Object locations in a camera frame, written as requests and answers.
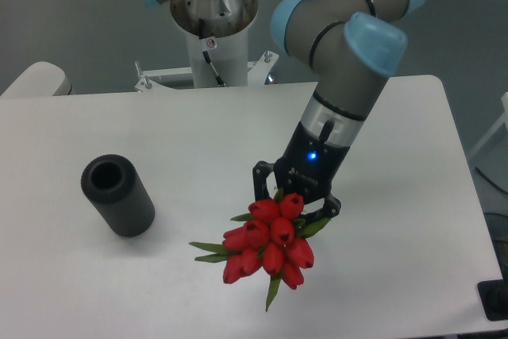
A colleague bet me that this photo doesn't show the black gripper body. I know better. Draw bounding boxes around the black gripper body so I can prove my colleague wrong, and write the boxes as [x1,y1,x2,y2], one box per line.
[274,120,349,202]

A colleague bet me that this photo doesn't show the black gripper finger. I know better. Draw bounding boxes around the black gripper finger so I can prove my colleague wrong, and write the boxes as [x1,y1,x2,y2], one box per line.
[299,194,341,232]
[252,160,275,200]

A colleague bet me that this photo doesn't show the red tulip bouquet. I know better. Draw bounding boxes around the red tulip bouquet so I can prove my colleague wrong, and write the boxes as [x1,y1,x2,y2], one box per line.
[190,188,333,310]

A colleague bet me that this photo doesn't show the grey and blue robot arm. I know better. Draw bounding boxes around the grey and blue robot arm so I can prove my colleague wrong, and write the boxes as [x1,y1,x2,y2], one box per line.
[142,0,425,223]

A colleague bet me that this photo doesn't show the dark grey ribbed vase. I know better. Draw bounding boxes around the dark grey ribbed vase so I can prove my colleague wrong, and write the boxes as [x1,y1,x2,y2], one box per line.
[80,154,155,237]

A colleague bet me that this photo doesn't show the black device at table edge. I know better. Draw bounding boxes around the black device at table edge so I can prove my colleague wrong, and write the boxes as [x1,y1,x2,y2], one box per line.
[477,279,507,322]

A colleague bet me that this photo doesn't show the white furniture leg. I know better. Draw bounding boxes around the white furniture leg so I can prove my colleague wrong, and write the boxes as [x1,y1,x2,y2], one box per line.
[467,93,507,165]

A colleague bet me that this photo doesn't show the white chair armrest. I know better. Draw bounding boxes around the white chair armrest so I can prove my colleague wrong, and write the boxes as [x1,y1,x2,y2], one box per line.
[1,61,75,100]

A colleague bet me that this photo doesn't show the black floor cable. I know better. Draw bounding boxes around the black floor cable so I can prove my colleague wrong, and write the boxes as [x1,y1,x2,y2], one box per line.
[475,166,508,195]

